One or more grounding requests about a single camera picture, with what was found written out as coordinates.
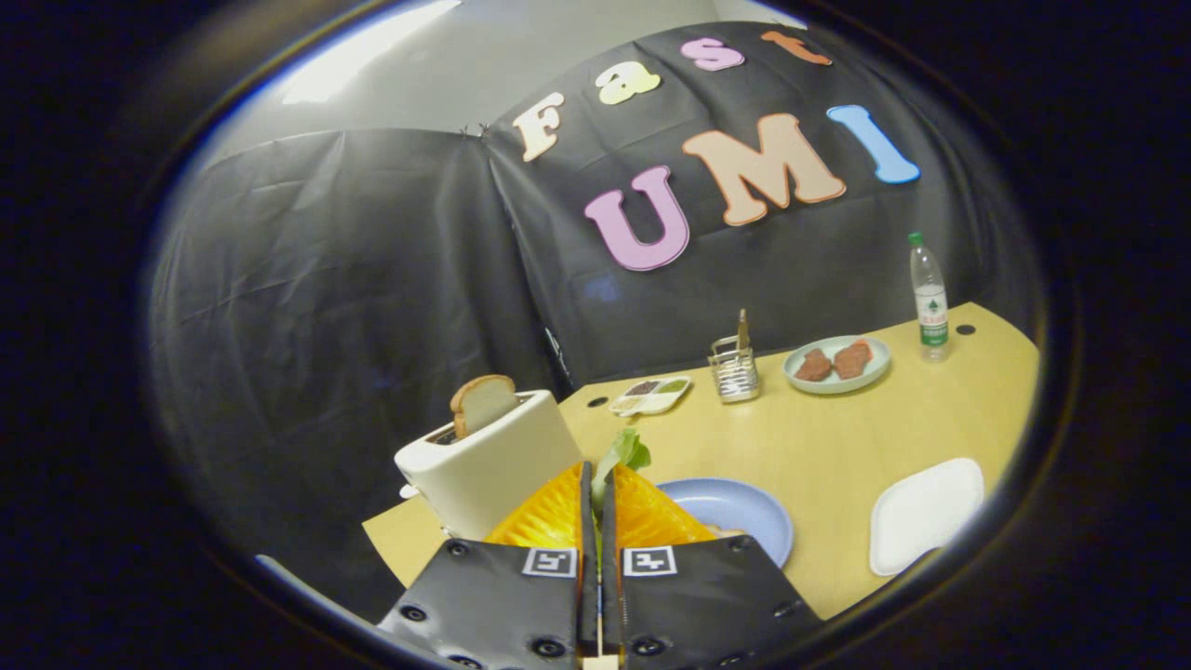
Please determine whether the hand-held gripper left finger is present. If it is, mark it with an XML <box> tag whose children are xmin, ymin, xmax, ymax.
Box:
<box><xmin>377</xmin><ymin>461</ymin><xmax>601</xmax><ymax>670</ymax></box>

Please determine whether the clear water bottle green cap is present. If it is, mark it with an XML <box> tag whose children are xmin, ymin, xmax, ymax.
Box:
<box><xmin>908</xmin><ymin>232</ymin><xmax>951</xmax><ymax>363</ymax></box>

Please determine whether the wire mesh utensil holder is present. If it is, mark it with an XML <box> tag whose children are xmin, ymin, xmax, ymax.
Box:
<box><xmin>709</xmin><ymin>336</ymin><xmax>760</xmax><ymax>403</ymax></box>

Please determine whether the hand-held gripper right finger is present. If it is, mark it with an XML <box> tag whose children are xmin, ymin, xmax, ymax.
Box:
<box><xmin>600</xmin><ymin>462</ymin><xmax>824</xmax><ymax>670</ymax></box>

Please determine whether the white square plate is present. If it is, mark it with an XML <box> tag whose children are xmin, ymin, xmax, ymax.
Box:
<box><xmin>869</xmin><ymin>457</ymin><xmax>985</xmax><ymax>577</ymax></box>

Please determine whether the pale green round plate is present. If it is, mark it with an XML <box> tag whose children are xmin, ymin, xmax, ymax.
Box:
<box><xmin>783</xmin><ymin>335</ymin><xmax>891</xmax><ymax>395</ymax></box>

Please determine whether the white divided condiment dish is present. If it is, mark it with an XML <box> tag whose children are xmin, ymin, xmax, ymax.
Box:
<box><xmin>609</xmin><ymin>375</ymin><xmax>692</xmax><ymax>417</ymax></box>

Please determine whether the green lettuce leaf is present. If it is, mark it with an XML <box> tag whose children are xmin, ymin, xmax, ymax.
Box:
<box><xmin>593</xmin><ymin>428</ymin><xmax>652</xmax><ymax>508</ymax></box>

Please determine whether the toast bread slice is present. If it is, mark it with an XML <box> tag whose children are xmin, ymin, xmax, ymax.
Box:
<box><xmin>450</xmin><ymin>374</ymin><xmax>518</xmax><ymax>440</ymax></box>

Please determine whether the white toaster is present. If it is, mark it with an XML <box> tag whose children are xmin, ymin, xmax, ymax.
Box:
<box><xmin>395</xmin><ymin>389</ymin><xmax>584</xmax><ymax>541</ymax></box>

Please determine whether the black backdrop cloth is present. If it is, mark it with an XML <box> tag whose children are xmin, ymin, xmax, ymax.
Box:
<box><xmin>149</xmin><ymin>20</ymin><xmax>1034</xmax><ymax>615</ymax></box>

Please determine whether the blue round plate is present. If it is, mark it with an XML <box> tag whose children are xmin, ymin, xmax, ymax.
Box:
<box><xmin>656</xmin><ymin>478</ymin><xmax>795</xmax><ymax>569</ymax></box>

